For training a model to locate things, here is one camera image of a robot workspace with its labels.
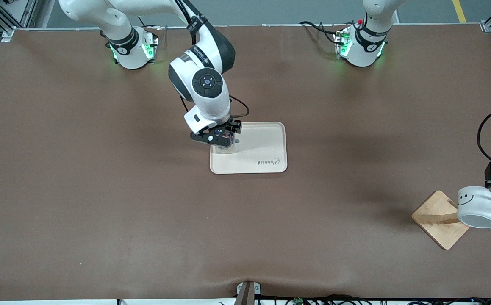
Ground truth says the white smiley cup black handle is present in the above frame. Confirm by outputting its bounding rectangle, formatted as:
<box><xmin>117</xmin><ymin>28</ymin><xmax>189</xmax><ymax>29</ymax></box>
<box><xmin>457</xmin><ymin>186</ymin><xmax>491</xmax><ymax>230</ymax></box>

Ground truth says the wooden cup rack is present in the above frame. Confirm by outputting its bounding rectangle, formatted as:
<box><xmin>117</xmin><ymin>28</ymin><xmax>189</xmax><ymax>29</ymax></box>
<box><xmin>411</xmin><ymin>189</ymin><xmax>491</xmax><ymax>250</ymax></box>

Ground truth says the white rabbit print tray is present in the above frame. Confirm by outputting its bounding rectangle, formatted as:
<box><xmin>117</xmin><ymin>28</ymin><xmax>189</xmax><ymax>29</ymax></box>
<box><xmin>210</xmin><ymin>122</ymin><xmax>288</xmax><ymax>175</ymax></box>

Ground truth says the black base cable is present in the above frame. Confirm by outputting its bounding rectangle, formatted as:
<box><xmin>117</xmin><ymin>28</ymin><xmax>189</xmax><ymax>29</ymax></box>
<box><xmin>300</xmin><ymin>20</ymin><xmax>344</xmax><ymax>45</ymax></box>

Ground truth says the metal table edge bracket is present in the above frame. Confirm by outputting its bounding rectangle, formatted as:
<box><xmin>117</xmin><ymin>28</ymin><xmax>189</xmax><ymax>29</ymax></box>
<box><xmin>235</xmin><ymin>281</ymin><xmax>261</xmax><ymax>305</ymax></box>

